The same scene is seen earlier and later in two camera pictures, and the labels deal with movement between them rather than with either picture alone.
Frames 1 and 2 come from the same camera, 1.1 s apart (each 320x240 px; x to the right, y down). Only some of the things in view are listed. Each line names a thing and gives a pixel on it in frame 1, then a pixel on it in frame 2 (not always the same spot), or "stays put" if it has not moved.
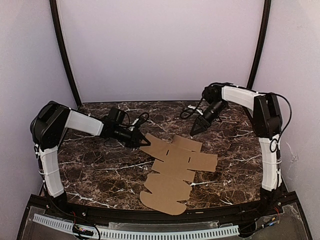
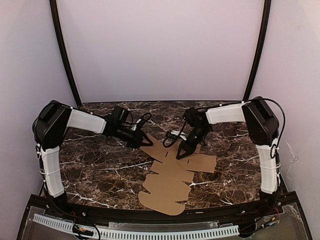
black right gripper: x=203 y=123 -> x=188 y=149
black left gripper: x=134 y=139 stays put
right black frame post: x=267 y=7 stays put
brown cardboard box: x=178 y=158 stays put
